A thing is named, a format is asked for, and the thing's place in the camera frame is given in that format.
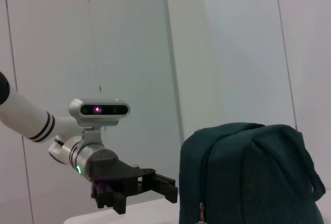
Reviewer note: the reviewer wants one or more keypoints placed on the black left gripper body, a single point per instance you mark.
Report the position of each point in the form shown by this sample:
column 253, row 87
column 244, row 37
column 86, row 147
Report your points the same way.
column 113, row 167

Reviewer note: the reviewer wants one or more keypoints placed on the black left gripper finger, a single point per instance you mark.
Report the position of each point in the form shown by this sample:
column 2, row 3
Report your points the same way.
column 108, row 198
column 165, row 189

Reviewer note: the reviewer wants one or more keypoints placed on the dark teal lunch bag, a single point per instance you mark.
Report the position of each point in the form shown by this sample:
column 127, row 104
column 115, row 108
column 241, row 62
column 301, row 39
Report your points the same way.
column 245, row 172

